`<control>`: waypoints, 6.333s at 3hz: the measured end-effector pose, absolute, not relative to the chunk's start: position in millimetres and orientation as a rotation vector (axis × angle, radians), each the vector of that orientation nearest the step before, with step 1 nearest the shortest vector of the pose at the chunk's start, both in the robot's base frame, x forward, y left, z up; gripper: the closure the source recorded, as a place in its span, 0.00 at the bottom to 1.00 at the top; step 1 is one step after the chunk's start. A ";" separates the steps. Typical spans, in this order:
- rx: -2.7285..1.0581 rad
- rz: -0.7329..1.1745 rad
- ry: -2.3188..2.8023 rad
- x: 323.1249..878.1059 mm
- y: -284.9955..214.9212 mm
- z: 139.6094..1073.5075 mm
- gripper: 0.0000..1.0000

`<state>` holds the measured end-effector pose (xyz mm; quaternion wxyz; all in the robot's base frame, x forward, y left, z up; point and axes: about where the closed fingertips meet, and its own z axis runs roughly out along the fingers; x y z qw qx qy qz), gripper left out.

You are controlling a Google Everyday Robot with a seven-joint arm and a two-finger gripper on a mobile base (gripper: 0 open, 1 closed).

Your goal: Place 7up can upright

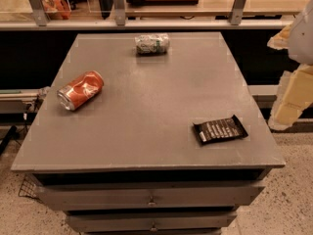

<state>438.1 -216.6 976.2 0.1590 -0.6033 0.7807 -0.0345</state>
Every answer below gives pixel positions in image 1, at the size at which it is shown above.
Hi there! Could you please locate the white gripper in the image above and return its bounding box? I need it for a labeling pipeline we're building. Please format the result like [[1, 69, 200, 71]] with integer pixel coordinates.
[[267, 0, 313, 130]]

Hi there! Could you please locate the crushed orange soda can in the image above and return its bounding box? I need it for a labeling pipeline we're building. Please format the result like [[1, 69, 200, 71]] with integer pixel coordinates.
[[57, 70, 104, 111]]

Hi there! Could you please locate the black snack bar wrapper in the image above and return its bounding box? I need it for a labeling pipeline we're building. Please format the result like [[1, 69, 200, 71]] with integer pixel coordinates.
[[193, 115, 248, 145]]

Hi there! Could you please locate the grey drawer cabinet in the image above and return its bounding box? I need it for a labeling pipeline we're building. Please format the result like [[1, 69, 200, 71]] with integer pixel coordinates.
[[12, 32, 285, 235]]

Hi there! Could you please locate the lower grey drawer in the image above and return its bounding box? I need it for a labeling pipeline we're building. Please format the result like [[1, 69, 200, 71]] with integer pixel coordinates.
[[67, 211, 237, 233]]

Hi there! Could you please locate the grey drawer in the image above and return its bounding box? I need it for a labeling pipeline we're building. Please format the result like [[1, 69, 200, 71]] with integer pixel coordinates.
[[67, 211, 237, 233], [35, 181, 264, 211]]

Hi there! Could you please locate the orange plastic bag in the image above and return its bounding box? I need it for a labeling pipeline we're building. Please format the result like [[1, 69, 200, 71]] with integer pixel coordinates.
[[41, 0, 70, 20]]

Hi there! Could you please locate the top grey drawer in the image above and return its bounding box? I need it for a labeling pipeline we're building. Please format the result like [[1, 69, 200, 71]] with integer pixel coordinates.
[[35, 181, 264, 211]]

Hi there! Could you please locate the right metal shelf bracket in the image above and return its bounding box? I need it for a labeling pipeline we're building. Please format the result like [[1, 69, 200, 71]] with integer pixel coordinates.
[[228, 0, 246, 25]]

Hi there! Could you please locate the metal shelf bracket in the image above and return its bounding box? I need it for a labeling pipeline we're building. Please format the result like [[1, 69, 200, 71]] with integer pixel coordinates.
[[228, 0, 246, 25], [113, 0, 126, 26], [28, 0, 49, 26]]

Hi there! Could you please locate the middle metal shelf bracket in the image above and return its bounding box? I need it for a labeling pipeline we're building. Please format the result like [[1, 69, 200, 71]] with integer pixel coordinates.
[[113, 0, 126, 26]]

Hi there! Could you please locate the left metal shelf bracket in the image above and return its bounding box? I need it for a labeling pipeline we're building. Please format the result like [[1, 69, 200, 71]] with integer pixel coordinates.
[[28, 0, 49, 26]]

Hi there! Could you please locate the wire mesh basket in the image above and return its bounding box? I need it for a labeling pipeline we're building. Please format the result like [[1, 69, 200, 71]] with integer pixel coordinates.
[[18, 175, 39, 201]]

